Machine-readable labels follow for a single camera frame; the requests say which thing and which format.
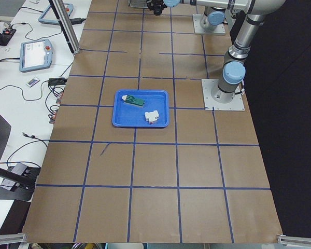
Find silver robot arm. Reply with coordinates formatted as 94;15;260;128
200;7;225;33
146;1;285;104

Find wire mesh shelf rack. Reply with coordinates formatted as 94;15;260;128
128;0;148;8

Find blue plastic tray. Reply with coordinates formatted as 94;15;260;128
112;89;170;128

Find green electrical switch module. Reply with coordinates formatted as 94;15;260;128
121;95;145;107

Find white grey circuit breaker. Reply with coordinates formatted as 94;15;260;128
145;110;160;125

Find far teach pendant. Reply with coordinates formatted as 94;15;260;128
38;3;75;25

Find small remote control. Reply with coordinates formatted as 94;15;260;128
26;77;40;88

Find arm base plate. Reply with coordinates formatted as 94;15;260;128
202;79;245;111
192;14;226;35

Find red mushroom push button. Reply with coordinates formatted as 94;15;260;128
153;7;162;16

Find black power adapter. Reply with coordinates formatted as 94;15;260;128
48;77;67;86

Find aluminium frame post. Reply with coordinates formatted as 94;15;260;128
49;0;80;54

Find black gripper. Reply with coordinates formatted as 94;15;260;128
146;0;167;10

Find black device with red button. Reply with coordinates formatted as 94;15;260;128
0;27;16;46

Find near teach pendant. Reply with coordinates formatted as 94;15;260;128
19;39;53;73

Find teach pendant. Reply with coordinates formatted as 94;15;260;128
38;3;75;25
19;39;53;73

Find grey hub box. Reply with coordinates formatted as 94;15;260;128
2;163;30;191

